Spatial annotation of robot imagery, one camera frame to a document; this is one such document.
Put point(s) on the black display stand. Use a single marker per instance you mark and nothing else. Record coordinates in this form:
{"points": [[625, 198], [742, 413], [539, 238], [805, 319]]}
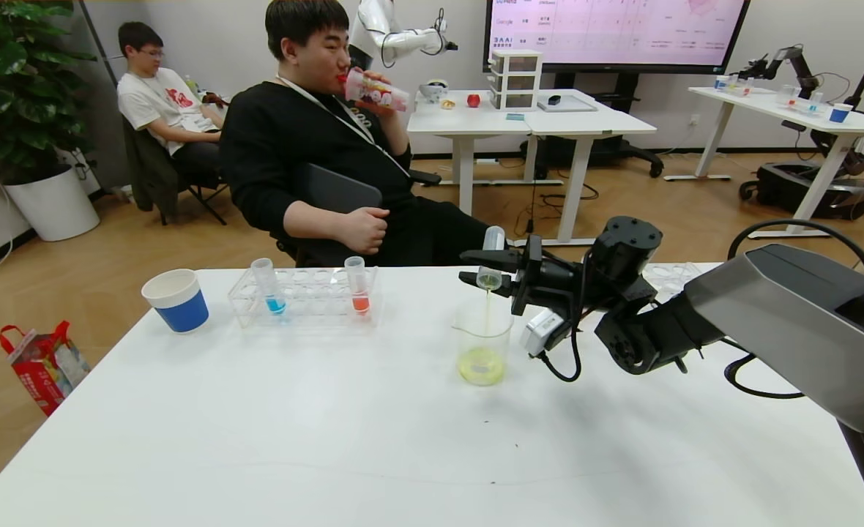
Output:
{"points": [[608, 150]]}

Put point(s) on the green leafy plant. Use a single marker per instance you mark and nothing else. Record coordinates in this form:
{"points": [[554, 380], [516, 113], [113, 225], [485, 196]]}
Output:
{"points": [[15, 88]]}

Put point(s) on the red pigment test tube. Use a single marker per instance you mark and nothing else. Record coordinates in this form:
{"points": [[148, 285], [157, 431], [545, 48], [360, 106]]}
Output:
{"points": [[359, 293]]}

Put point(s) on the man in black sweater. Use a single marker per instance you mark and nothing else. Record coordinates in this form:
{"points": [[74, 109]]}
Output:
{"points": [[285, 146]]}

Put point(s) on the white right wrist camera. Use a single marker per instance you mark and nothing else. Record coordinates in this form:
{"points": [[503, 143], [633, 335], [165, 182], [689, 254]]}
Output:
{"points": [[543, 331]]}

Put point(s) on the white bowl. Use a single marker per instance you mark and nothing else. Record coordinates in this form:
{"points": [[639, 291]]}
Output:
{"points": [[433, 91]]}

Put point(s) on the pink printed drink cup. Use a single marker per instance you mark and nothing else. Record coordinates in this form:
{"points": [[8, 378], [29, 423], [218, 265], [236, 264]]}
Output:
{"points": [[381, 94]]}

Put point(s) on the white drawer organiser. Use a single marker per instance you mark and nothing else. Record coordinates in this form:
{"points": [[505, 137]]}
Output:
{"points": [[516, 80]]}

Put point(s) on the white humanoid robot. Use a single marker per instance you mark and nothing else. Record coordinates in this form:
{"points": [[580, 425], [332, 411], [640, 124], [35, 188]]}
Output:
{"points": [[410, 40]]}

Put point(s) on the clear acrylic tube rack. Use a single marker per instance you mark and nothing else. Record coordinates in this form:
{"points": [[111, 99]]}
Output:
{"points": [[307, 296], [670, 277]]}

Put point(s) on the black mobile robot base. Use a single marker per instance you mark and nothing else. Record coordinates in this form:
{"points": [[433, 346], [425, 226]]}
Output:
{"points": [[791, 190]]}

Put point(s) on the large wall display screen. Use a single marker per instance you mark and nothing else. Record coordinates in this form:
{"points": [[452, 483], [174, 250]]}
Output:
{"points": [[615, 33]]}

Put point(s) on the red apple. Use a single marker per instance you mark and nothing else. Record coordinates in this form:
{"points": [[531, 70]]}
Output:
{"points": [[473, 101]]}

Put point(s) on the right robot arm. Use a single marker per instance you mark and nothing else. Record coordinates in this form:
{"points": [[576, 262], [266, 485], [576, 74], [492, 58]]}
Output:
{"points": [[791, 322]]}

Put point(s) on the small blue paper cup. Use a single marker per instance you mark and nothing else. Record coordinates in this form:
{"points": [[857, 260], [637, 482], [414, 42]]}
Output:
{"points": [[720, 83], [840, 115]]}

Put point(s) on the black office chair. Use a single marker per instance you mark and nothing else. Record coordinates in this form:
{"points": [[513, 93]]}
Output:
{"points": [[425, 177]]}

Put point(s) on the yellow pigment test tube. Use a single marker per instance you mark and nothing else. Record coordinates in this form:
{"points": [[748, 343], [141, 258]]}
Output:
{"points": [[494, 240]]}

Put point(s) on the black background robot arm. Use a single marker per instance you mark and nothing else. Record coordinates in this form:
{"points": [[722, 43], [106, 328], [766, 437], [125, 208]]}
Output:
{"points": [[798, 66]]}

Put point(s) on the grey desk pad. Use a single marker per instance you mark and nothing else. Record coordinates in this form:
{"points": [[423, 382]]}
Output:
{"points": [[571, 105]]}

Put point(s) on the dark grey tablet case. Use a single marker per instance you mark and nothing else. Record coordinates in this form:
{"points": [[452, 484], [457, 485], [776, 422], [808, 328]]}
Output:
{"points": [[337, 192]]}

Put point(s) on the white standing desk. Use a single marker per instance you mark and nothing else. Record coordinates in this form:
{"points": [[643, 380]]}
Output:
{"points": [[476, 121], [593, 121]]}

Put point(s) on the blue pigment test tube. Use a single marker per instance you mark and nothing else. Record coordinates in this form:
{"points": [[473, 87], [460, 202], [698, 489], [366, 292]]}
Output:
{"points": [[271, 289]]}

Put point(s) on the white plant pot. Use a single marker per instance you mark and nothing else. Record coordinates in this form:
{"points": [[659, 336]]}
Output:
{"points": [[51, 205]]}

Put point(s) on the red shopping bag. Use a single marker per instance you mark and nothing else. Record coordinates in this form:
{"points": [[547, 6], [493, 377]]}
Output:
{"points": [[40, 369]]}

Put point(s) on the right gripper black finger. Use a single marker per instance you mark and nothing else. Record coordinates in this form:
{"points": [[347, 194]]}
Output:
{"points": [[468, 257], [467, 279]]}

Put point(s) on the black folding chair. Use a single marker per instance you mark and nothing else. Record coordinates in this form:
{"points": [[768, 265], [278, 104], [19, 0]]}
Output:
{"points": [[150, 168]]}

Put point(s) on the blue and white cup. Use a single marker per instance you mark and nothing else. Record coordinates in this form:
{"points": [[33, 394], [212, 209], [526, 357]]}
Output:
{"points": [[179, 307]]}

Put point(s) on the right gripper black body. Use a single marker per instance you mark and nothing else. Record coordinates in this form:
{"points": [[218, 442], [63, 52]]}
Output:
{"points": [[530, 274]]}

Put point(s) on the clear glass beaker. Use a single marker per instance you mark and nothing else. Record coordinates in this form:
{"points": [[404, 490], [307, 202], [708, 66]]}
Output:
{"points": [[483, 359]]}

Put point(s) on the man in white t-shirt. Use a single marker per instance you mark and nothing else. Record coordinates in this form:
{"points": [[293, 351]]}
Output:
{"points": [[157, 102]]}

